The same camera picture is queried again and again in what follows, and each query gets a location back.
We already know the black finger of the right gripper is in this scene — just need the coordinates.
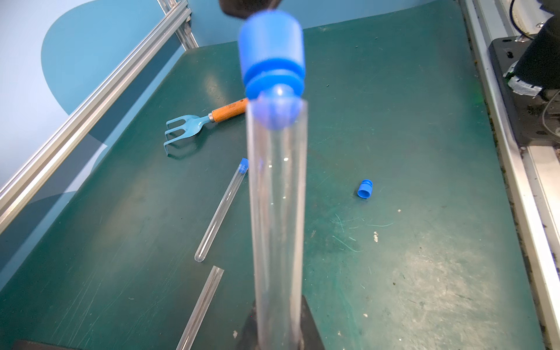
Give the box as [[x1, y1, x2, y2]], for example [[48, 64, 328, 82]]
[[219, 0, 281, 19]]

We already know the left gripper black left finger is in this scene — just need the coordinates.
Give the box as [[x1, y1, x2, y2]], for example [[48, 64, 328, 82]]
[[235, 306, 258, 350]]

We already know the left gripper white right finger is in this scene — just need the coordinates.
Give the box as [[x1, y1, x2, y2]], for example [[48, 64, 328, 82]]
[[300, 295, 325, 350]]

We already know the blue stopper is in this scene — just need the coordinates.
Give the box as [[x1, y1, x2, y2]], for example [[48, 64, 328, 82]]
[[239, 158, 249, 174], [238, 10, 306, 130], [357, 179, 373, 199]]

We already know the clear test tube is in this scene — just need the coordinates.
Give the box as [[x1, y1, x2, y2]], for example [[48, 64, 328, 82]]
[[176, 266, 224, 350], [194, 166, 246, 263]]

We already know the clear test tube diagonal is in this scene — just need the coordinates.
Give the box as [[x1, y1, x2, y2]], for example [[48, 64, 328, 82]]
[[246, 94, 308, 349]]

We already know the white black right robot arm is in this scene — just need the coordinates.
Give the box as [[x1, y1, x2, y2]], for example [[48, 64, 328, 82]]
[[506, 1, 559, 96]]

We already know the blue toy garden fork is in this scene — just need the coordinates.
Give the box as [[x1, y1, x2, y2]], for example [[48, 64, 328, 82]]
[[163, 99, 249, 155]]

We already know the aluminium front rail base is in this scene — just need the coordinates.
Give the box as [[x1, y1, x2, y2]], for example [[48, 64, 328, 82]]
[[460, 1, 559, 349]]

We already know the aluminium frame rail back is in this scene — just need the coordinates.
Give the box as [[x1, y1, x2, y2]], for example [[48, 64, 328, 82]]
[[1, 1, 192, 231]]

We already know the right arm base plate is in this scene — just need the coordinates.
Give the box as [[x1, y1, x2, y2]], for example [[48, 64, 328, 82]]
[[489, 36, 559, 147]]

